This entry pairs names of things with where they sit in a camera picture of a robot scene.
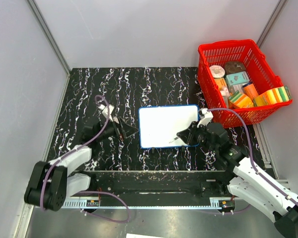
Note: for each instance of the blue framed whiteboard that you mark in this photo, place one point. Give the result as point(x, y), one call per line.
point(159, 125)

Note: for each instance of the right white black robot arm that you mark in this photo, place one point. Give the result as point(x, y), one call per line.
point(249, 182)

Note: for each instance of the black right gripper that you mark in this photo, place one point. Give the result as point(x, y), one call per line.
point(188, 135)

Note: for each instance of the yellow orange sponge pack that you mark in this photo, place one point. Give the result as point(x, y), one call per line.
point(273, 96)

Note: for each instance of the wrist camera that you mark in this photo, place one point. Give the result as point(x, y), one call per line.
point(107, 111)
point(205, 117)

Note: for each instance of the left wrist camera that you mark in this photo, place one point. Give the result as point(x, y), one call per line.
point(107, 111)

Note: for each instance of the white slotted cable duct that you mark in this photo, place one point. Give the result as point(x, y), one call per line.
point(146, 201)

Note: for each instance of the brown round item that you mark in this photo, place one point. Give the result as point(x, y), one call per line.
point(232, 67)

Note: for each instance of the teal box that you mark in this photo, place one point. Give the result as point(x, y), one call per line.
point(237, 78)

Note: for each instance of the orange pink package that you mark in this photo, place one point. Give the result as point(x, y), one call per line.
point(221, 83)

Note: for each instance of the white grey box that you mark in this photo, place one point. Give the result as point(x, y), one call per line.
point(236, 88)

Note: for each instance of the white tape roll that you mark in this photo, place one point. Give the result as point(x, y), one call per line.
point(217, 71)

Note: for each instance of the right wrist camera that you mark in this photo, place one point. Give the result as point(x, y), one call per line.
point(205, 117)

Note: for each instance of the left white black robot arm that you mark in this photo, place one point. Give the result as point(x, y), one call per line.
point(51, 183)

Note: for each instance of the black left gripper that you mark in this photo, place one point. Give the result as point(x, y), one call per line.
point(119, 130)

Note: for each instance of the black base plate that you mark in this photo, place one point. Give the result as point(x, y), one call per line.
point(201, 183)

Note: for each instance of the orange cylinder package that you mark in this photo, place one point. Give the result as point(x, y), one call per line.
point(250, 90)

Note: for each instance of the white paper sheet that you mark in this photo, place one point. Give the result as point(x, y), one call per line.
point(139, 236)

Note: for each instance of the green yellow sponge box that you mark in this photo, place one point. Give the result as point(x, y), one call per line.
point(240, 100)

